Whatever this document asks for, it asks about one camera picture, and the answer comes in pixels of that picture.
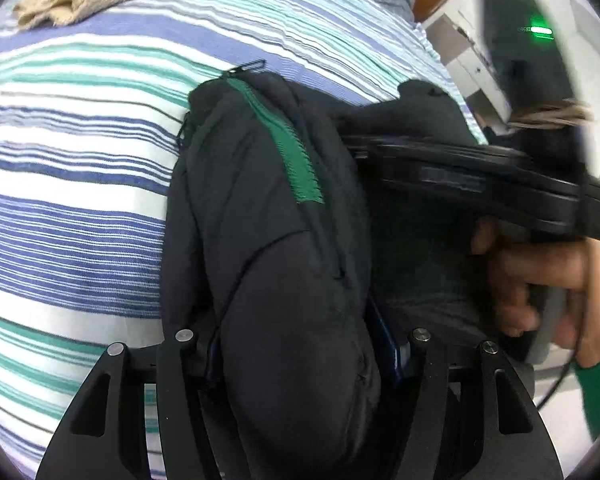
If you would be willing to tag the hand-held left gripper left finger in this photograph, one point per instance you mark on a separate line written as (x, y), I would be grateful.
(172, 385)

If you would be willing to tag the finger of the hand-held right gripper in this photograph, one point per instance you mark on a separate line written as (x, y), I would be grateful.
(455, 175)

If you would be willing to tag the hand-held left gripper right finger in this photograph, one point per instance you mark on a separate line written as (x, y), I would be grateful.
(392, 360)

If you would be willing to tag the black jacket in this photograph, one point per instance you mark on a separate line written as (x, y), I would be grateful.
(260, 285)

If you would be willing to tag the person's right hand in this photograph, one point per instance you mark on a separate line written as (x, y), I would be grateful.
(515, 270)

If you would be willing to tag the striped bed sheet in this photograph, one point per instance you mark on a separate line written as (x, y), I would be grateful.
(80, 185)

